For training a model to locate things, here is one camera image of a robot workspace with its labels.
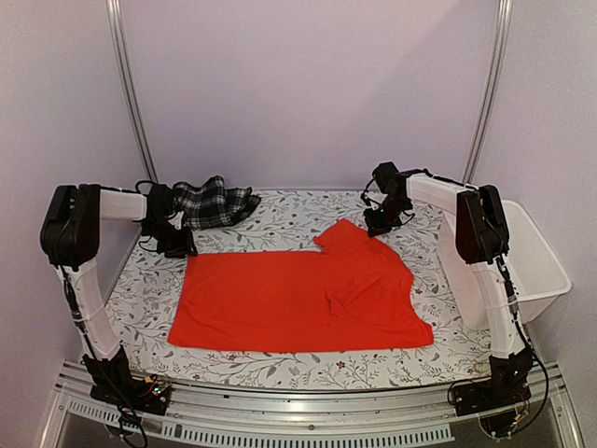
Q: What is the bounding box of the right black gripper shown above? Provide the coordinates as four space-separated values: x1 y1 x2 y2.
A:
365 196 410 236

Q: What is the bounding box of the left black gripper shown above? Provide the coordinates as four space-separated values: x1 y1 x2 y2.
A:
142 218 198 258

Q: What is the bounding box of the black white plaid skirt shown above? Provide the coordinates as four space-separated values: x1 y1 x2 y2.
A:
172 175 261 230

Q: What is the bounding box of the red garment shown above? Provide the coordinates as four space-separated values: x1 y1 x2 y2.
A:
168 219 434 354

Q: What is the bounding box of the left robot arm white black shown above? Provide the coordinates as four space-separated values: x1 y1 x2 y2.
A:
40 181 197 405

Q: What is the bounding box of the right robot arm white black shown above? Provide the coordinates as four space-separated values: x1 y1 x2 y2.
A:
361 161 534 407

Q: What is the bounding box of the white plastic laundry bin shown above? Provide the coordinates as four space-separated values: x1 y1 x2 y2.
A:
437 200 572 330

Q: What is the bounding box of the floral patterned table cloth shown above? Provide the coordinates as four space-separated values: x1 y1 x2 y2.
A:
105 190 491 390

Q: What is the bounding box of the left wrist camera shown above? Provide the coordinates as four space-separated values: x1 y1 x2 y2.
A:
168 211 186 231

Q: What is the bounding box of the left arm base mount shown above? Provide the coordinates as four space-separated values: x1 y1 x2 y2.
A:
90 371 172 416

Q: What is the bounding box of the front aluminium rail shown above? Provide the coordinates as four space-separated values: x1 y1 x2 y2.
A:
40 361 590 447

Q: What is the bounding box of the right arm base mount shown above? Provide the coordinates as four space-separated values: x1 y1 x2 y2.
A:
447 373 532 416

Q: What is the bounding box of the left aluminium frame post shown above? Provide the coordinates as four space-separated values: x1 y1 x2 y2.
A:
105 0 158 182

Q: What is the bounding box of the aluminium frame post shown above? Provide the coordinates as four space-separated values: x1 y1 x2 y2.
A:
105 0 158 182
462 0 513 184

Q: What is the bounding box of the right aluminium frame post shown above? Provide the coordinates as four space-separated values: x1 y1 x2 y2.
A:
462 0 513 184

